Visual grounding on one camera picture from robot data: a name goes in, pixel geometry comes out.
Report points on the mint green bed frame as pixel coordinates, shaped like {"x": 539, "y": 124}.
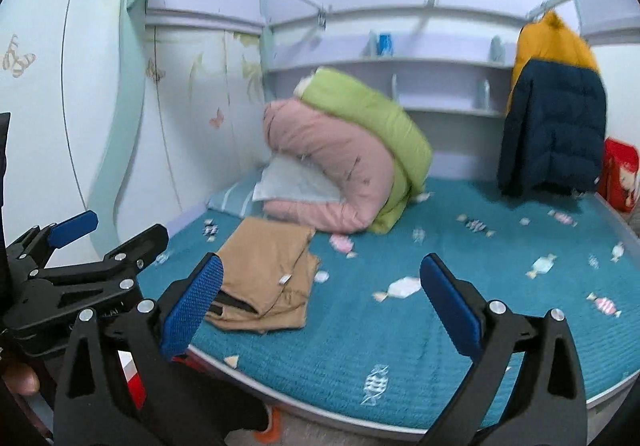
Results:
{"x": 150, "y": 26}

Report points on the white pillow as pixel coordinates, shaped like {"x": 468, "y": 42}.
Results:
{"x": 294, "y": 179}

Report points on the teal quilted bedspread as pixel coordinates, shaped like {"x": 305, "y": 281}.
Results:
{"x": 390, "y": 361}

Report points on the blue cup on shelf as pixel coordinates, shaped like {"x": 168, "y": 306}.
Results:
{"x": 385, "y": 46}

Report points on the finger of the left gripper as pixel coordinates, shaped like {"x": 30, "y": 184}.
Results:
{"x": 62, "y": 234}

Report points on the left hand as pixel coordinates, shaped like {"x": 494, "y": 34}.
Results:
{"x": 20, "y": 379}

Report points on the tan garment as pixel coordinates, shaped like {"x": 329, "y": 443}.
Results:
{"x": 268, "y": 276}

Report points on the striped light blue pillow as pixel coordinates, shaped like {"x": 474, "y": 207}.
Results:
{"x": 237, "y": 199}

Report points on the red cartoon bag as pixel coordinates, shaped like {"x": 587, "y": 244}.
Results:
{"x": 620, "y": 174}

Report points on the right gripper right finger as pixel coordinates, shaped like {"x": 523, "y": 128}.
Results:
{"x": 525, "y": 384}

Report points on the navy and yellow puffer jacket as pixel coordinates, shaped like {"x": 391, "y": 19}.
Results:
{"x": 554, "y": 132}

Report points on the pink and green quilt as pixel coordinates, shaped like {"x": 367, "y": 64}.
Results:
{"x": 363, "y": 142}

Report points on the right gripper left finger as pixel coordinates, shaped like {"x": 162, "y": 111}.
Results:
{"x": 125, "y": 382}

